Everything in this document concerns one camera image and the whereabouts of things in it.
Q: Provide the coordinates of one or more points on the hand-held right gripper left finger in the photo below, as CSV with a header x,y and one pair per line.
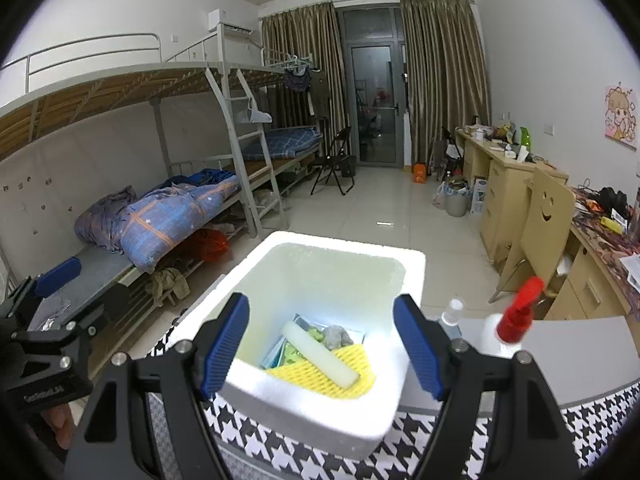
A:
x,y
225,345

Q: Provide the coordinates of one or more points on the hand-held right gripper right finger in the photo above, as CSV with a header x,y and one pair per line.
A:
x,y
417,345

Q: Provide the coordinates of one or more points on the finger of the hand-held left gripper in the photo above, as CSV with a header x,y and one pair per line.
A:
x,y
102,310
59,276

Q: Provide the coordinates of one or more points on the yellow foam net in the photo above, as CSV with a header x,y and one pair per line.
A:
x,y
360,375

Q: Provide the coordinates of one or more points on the green tissue packet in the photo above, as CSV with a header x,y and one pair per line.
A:
x,y
291,356

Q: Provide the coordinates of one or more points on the grey sock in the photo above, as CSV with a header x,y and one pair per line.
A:
x,y
336,337

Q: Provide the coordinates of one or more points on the white foam tube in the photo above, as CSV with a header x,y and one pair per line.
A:
x,y
320,355

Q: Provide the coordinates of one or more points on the white foam box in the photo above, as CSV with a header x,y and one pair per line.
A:
x,y
320,425

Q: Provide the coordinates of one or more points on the person's left hand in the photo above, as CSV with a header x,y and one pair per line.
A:
x,y
59,425

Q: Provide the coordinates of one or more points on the clear spray bottle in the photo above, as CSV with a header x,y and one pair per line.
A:
x,y
454,310

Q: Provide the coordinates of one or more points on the yellowish crumpled cloth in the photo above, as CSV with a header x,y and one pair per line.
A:
x,y
167,282

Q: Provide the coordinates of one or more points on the white lotion pump bottle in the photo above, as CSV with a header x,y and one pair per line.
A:
x,y
515,320

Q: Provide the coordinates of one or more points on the red bag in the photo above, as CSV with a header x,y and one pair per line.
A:
x,y
207,245

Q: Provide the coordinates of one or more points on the blue plaid quilt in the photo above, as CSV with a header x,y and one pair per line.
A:
x,y
160,225

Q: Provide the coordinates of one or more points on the grey trash bin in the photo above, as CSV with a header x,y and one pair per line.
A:
x,y
457,202

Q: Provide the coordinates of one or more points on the white plastic bag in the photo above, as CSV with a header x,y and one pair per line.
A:
x,y
439,196

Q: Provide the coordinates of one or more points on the white carton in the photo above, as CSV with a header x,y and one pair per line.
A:
x,y
478,195

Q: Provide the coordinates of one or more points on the blue crumpled cloth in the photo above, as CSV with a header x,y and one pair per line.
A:
x,y
210,177

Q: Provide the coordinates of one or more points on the orange floor item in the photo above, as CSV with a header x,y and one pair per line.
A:
x,y
420,172

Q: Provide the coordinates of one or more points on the metal bunk bed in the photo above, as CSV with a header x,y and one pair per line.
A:
x,y
265,76
100,105

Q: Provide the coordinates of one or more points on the wooden smiley chair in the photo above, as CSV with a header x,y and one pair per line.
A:
x,y
545,215

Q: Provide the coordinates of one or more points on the plain wooden desk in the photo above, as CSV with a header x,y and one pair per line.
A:
x,y
505,185

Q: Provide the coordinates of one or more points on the wooden desk with printed cover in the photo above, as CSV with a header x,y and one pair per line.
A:
x,y
590,280

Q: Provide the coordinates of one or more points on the white bed ladder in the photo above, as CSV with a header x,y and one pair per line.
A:
x,y
236,160

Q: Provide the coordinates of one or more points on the houndstooth table mat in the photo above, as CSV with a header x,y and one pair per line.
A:
x,y
600,425

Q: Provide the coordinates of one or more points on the blue checked mattress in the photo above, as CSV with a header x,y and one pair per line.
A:
x,y
285,142

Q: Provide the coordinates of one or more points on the black folding chair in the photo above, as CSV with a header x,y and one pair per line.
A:
x,y
342,142

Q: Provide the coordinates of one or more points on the white papers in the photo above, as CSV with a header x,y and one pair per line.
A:
x,y
632,270

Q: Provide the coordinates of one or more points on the yellow tube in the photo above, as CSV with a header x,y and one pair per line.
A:
x,y
612,224

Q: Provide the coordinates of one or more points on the green plastic container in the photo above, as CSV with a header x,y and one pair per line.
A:
x,y
524,140

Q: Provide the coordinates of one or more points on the white hanging pouch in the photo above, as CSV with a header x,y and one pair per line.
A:
x,y
252,115

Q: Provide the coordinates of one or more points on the glass balcony door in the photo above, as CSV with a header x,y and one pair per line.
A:
x,y
372,110

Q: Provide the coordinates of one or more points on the dark hanging clothes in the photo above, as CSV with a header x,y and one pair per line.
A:
x,y
297,80

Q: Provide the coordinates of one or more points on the brown curtain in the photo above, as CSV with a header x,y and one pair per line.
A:
x,y
325,60
440,70

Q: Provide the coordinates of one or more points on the white air conditioner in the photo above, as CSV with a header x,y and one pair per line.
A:
x,y
230,20

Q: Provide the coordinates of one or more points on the white wall socket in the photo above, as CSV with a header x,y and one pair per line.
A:
x,y
549,129

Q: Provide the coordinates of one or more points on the cartoon wall poster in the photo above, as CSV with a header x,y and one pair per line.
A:
x,y
622,115

